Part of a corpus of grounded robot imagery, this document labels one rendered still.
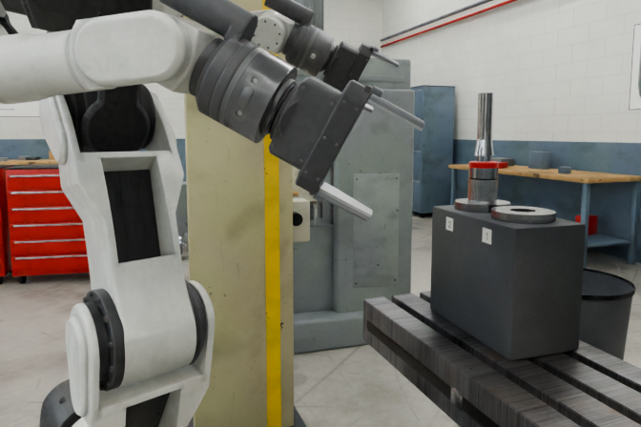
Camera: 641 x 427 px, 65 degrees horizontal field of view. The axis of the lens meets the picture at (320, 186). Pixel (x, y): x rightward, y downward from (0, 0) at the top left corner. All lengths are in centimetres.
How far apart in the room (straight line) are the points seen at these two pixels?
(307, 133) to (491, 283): 40
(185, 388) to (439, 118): 721
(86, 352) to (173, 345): 11
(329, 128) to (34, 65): 31
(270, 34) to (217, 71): 51
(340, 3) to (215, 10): 979
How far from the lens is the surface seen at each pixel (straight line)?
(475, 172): 85
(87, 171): 77
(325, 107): 49
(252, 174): 201
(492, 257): 77
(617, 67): 615
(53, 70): 59
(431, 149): 777
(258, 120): 48
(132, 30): 51
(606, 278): 279
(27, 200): 487
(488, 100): 86
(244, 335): 216
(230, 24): 52
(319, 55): 101
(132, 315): 75
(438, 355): 77
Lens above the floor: 129
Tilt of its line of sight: 6 degrees down
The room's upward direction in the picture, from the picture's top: straight up
